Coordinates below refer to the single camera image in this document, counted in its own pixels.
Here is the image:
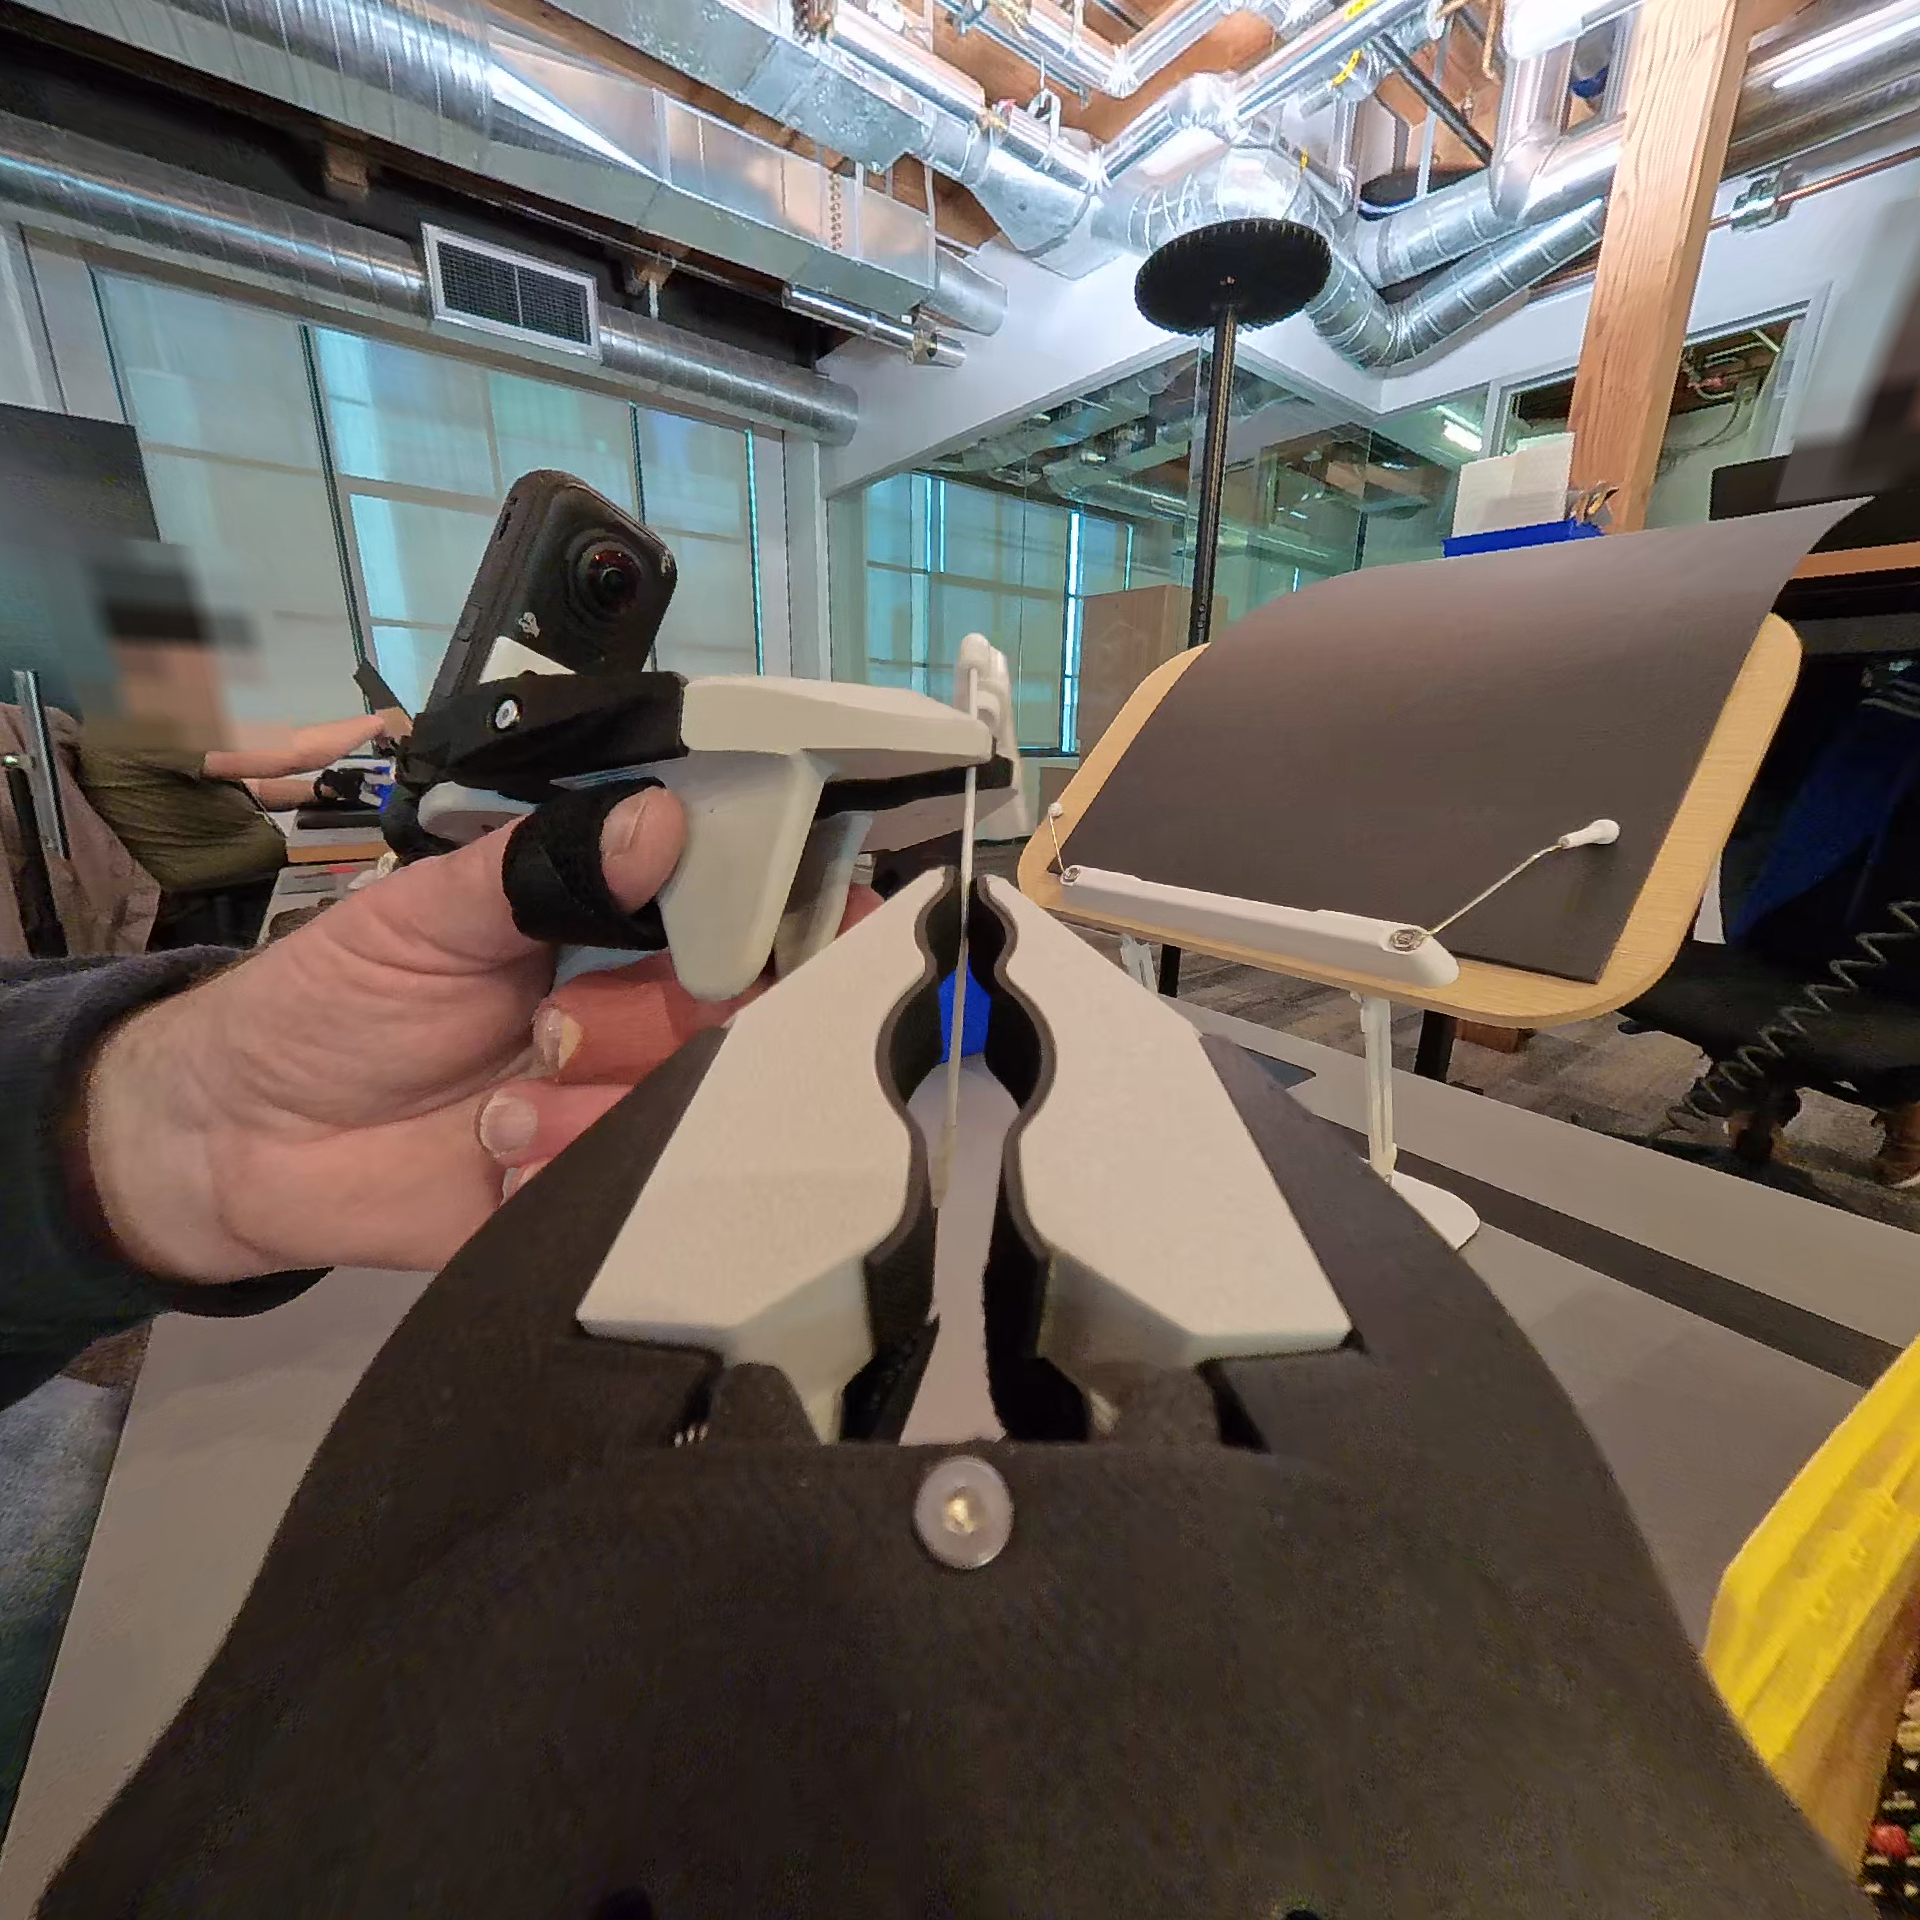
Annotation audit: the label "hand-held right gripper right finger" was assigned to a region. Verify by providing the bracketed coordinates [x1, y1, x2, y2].
[975, 877, 1354, 1439]

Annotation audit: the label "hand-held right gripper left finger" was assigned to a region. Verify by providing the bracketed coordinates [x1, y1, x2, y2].
[575, 865, 961, 1441]

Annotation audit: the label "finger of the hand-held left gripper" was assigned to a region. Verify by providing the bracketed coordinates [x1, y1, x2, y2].
[681, 673, 1001, 770]
[823, 754, 1038, 857]

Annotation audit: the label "white cable with plug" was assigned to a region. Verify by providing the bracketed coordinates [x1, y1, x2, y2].
[937, 703, 986, 1202]

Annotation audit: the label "yellow plastic bin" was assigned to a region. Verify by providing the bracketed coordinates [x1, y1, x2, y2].
[1703, 1335, 1920, 1875]

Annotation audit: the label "person's left forearm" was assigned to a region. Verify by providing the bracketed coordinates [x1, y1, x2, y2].
[0, 943, 325, 1402]

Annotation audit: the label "white jointed stand arm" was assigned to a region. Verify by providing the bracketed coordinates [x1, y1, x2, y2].
[1117, 929, 1408, 1191]

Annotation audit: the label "person's left hand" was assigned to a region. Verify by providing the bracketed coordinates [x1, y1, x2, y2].
[82, 784, 887, 1285]

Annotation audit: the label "cardboard boxes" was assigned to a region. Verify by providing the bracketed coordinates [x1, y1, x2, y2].
[1076, 584, 1229, 752]

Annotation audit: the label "white ceiling vent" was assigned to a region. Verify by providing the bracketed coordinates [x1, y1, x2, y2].
[422, 224, 606, 360]

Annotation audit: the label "brown hanging jacket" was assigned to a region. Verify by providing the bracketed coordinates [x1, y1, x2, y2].
[0, 703, 161, 961]

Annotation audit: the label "large black screen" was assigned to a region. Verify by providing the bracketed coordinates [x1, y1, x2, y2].
[0, 401, 161, 677]

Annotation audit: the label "black disc-top floor lamp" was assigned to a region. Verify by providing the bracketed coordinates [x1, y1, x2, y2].
[1132, 216, 1335, 649]

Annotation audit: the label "blue box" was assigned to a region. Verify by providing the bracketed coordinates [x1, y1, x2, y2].
[1442, 517, 1613, 560]

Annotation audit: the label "white box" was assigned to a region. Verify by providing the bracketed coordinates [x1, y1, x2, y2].
[1450, 433, 1576, 534]

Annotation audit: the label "wooden beam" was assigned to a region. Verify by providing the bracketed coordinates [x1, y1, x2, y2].
[1568, 0, 1760, 534]

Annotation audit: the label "large round metal duct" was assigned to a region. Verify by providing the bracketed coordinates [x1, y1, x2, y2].
[0, 112, 858, 442]
[150, 0, 1010, 338]

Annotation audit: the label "grey coiled cable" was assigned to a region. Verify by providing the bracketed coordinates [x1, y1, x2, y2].
[1663, 896, 1920, 1129]

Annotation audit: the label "wooden table black frame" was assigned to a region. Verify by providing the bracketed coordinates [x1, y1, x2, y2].
[1791, 543, 1920, 617]

